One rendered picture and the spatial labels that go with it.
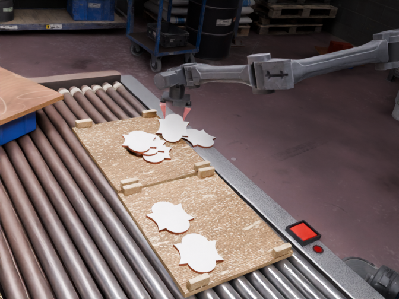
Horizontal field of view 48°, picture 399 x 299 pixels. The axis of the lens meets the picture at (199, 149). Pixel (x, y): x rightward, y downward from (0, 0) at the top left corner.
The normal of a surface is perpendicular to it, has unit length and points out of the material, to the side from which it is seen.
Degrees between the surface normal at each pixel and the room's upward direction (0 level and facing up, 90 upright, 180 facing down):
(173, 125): 20
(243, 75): 97
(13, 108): 0
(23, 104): 0
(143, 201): 0
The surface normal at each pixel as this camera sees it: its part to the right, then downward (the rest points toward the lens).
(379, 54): 0.31, 0.21
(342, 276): 0.14, -0.84
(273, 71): -0.75, 0.31
